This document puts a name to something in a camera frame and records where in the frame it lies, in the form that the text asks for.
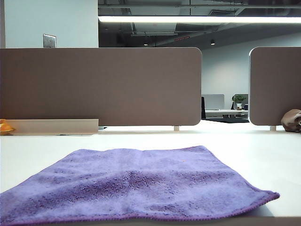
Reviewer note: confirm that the purple microfiber cloth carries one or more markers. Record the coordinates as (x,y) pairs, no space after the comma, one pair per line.
(141,183)

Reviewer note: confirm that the wide brown desk divider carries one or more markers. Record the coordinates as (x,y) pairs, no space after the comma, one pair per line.
(105,87)

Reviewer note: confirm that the long ceiling light strip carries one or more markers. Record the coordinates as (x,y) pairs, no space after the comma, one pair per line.
(188,19)

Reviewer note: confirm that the narrow brown desk divider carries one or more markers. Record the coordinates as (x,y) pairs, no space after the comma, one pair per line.
(275,87)

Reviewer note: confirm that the grey ceiling air duct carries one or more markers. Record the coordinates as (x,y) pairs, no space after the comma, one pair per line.
(155,28)

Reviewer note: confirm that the red ceiling sign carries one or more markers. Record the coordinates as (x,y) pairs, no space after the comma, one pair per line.
(182,38)

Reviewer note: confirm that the small potted green plant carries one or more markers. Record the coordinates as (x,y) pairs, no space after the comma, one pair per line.
(239,100)

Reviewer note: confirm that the long beige box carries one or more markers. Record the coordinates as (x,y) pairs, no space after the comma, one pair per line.
(56,127)

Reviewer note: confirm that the metal wall switch plate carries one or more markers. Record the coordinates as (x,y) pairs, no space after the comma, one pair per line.
(49,41)

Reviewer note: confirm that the orange object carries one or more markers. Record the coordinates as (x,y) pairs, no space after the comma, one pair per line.
(5,127)

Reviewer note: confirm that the grey background desk screen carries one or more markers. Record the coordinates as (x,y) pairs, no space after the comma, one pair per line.
(246,96)
(214,101)

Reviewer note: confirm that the crumpled brown bag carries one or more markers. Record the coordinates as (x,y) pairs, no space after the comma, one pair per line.
(290,120)

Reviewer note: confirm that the white background desk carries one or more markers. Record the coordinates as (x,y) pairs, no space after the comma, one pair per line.
(216,113)

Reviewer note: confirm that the white divider foot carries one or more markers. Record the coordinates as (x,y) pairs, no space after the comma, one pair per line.
(176,128)

